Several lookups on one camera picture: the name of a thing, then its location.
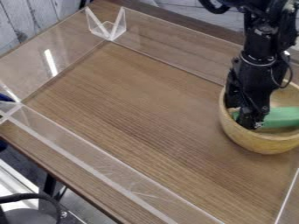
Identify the light wooden bowl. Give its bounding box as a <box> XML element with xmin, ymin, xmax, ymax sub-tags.
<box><xmin>219</xmin><ymin>82</ymin><xmax>299</xmax><ymax>155</ymax></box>

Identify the black cable loop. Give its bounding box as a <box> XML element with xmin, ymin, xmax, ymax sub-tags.
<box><xmin>0</xmin><ymin>192</ymin><xmax>63</xmax><ymax>224</ymax></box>

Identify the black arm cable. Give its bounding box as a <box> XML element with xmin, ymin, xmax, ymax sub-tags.
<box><xmin>198</xmin><ymin>0</ymin><xmax>234</xmax><ymax>15</ymax></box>

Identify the clear acrylic tray wall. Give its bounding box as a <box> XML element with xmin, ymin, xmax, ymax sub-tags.
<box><xmin>0</xmin><ymin>0</ymin><xmax>299</xmax><ymax>224</ymax></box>

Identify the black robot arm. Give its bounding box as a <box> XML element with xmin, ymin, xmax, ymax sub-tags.
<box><xmin>225</xmin><ymin>0</ymin><xmax>299</xmax><ymax>130</ymax></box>

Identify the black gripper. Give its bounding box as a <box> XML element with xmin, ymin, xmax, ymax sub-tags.
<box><xmin>225</xmin><ymin>51</ymin><xmax>291</xmax><ymax>130</ymax></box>

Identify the grey metal base plate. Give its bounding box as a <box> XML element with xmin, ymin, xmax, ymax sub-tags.
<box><xmin>0</xmin><ymin>202</ymin><xmax>88</xmax><ymax>224</ymax></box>

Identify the clear acrylic corner bracket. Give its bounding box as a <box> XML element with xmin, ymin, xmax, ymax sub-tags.
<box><xmin>84</xmin><ymin>7</ymin><xmax>127</xmax><ymax>41</ymax></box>

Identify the green rectangular block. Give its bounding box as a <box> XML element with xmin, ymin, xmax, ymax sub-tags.
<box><xmin>229</xmin><ymin>106</ymin><xmax>299</xmax><ymax>130</ymax></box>

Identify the black table leg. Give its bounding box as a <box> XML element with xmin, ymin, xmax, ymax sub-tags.
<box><xmin>43</xmin><ymin>174</ymin><xmax>58</xmax><ymax>196</ymax></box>

